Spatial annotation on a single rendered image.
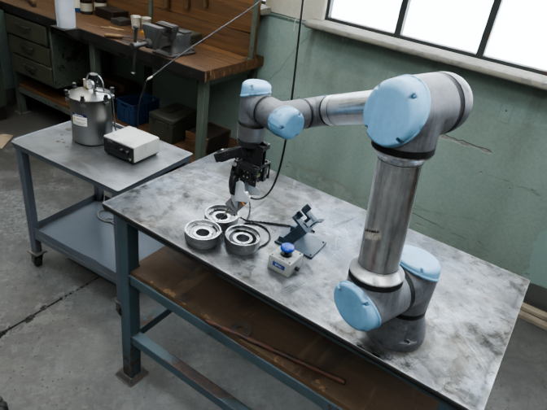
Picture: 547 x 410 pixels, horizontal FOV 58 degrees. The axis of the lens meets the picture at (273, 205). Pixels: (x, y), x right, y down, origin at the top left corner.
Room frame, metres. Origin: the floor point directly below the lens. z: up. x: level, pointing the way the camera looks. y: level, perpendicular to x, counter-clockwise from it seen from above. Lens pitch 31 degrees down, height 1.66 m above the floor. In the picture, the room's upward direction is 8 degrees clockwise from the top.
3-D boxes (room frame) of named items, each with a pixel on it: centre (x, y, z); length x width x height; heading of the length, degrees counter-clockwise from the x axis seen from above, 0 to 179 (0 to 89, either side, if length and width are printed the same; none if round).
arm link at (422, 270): (0.92, -0.34, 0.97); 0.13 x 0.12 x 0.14; 132
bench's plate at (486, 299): (1.26, -0.13, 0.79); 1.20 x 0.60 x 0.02; 60
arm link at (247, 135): (1.21, 0.08, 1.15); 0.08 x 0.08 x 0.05
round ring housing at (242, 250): (1.18, 0.07, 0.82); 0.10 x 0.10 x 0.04
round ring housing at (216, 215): (1.28, 0.15, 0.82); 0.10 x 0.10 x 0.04
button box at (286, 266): (1.11, -0.06, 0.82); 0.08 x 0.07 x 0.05; 60
